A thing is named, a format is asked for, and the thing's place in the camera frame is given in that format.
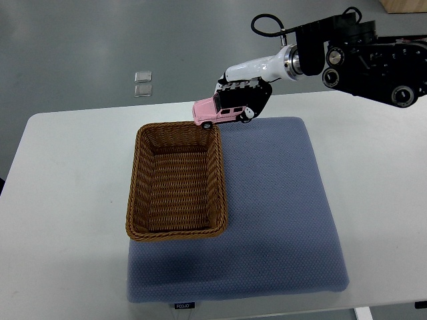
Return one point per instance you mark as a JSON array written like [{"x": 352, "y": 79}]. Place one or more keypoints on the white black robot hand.
[{"x": 248, "y": 85}]

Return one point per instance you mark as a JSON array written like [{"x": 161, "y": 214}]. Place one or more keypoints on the pink toy car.
[{"x": 208, "y": 112}]

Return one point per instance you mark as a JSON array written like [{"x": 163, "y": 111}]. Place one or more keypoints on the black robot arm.
[{"x": 351, "y": 58}]

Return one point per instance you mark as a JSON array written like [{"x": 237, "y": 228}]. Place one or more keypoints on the brown wicker basket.
[{"x": 177, "y": 188}]

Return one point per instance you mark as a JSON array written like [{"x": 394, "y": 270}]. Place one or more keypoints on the lower clear floor plate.
[{"x": 143, "y": 90}]

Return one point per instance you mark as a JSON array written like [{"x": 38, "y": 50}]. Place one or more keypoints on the clear floor plate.
[
  {"x": 142, "y": 76},
  {"x": 143, "y": 90}
]

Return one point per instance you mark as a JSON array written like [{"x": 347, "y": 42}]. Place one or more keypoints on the upper clear floor plate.
[{"x": 142, "y": 76}]

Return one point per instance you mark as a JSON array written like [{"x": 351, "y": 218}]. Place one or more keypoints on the blue-grey padded mat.
[{"x": 281, "y": 237}]

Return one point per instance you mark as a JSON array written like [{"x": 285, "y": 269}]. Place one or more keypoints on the wooden box corner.
[{"x": 404, "y": 6}]

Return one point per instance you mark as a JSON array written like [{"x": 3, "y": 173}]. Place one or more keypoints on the black mat brand label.
[{"x": 187, "y": 305}]

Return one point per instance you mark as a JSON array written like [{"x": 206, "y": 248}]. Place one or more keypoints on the white table leg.
[{"x": 363, "y": 313}]

